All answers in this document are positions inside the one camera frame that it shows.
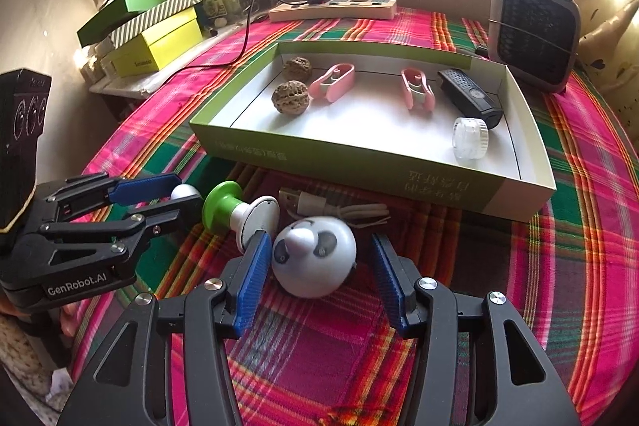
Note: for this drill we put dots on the beige power strip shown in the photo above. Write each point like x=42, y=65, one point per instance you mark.
x=334, y=11

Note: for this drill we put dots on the brown walnut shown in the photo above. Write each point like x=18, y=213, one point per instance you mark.
x=298, y=68
x=291, y=96

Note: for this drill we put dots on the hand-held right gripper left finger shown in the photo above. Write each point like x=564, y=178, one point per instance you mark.
x=252, y=276

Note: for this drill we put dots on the green cardboard box tray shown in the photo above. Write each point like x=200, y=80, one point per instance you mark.
x=379, y=116

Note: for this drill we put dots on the black flashlight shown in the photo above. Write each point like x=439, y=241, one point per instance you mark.
x=469, y=94

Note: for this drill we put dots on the green printed jar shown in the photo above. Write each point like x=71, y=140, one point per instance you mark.
x=219, y=4

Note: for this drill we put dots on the clear plastic cap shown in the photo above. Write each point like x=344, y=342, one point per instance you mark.
x=469, y=139

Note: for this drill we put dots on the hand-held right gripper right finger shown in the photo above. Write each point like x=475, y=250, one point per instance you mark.
x=389, y=286

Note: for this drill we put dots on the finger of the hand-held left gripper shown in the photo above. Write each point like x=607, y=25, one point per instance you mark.
x=145, y=187
x=159, y=216

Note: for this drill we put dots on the green flat box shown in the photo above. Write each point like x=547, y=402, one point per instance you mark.
x=127, y=7

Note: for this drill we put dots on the white crumpled paper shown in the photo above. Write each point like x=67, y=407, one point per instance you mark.
x=61, y=383

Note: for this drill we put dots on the cream curtain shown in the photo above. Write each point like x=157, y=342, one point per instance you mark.
x=614, y=56

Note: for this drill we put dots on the yellow-green box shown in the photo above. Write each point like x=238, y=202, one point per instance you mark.
x=159, y=49

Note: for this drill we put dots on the striped box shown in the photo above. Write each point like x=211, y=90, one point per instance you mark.
x=154, y=19

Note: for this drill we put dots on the small white ball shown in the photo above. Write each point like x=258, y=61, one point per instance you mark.
x=184, y=192

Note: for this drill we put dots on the pink clip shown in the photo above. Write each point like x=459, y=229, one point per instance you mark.
x=408, y=89
x=344, y=79

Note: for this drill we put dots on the grey desk fan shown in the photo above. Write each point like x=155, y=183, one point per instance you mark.
x=534, y=31

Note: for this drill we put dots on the white panda dome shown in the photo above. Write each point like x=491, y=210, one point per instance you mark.
x=319, y=271

